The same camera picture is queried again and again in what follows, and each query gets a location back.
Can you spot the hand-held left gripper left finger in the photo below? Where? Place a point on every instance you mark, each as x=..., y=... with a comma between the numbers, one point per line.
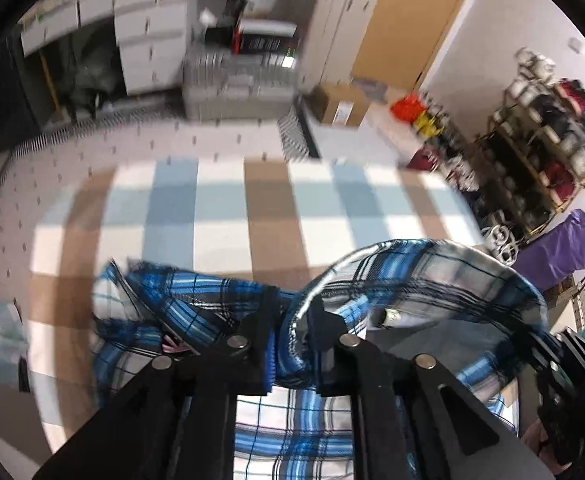
x=252, y=360

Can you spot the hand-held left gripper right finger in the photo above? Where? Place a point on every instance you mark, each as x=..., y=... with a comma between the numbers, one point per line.
x=332, y=365

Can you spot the blue plaid shirt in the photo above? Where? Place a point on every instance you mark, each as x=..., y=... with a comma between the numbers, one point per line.
x=422, y=270

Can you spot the person's right hand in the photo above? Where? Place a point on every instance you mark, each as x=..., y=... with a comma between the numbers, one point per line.
x=535, y=437

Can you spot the checkered tablecloth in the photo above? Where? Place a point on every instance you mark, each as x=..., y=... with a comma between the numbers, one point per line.
x=222, y=220

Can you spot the purple bag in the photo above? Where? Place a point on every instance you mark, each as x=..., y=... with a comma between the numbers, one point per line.
x=557, y=250

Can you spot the scattered shoes pile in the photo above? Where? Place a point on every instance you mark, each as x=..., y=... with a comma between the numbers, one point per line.
x=430, y=125

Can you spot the closed cardboard box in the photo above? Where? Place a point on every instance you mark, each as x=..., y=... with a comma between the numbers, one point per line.
x=337, y=102

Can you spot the red plastic bag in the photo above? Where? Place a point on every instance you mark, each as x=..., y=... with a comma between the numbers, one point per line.
x=406, y=106

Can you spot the silver suitcase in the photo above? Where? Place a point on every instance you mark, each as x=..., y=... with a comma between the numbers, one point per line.
x=232, y=85

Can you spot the shoe rack with shoes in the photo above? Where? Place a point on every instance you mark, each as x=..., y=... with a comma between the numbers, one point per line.
x=567, y=110

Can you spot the black shoe box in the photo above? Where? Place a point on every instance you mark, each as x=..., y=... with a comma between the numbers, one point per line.
x=262, y=40

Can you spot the black backpack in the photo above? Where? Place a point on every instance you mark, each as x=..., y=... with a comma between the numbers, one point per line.
x=95, y=77

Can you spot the white desk with drawers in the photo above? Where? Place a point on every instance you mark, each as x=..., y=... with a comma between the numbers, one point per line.
x=147, y=40

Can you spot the white suitcase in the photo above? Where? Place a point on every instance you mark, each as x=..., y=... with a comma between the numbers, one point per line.
x=332, y=25

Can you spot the wooden door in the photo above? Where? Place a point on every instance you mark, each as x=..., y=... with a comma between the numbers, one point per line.
x=407, y=20

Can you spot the white light switch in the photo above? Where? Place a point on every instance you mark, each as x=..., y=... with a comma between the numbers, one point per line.
x=578, y=45

